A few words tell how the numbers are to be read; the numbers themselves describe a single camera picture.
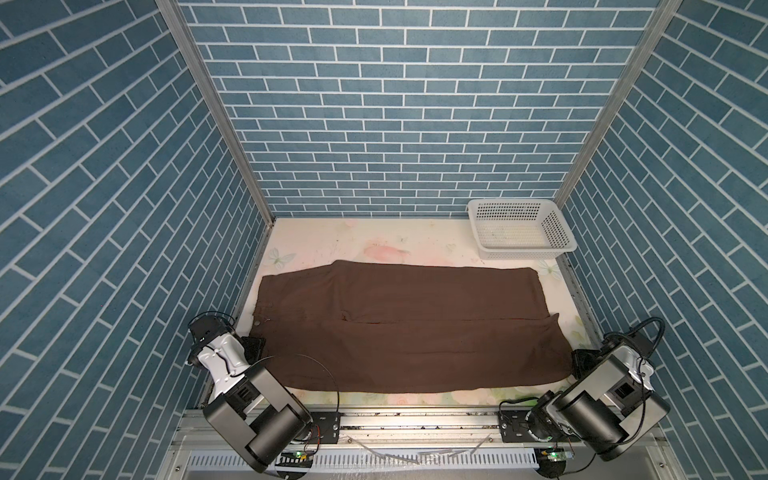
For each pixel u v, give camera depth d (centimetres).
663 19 71
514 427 74
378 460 71
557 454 71
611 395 46
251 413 44
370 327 91
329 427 73
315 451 71
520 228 120
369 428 76
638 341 67
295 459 72
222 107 88
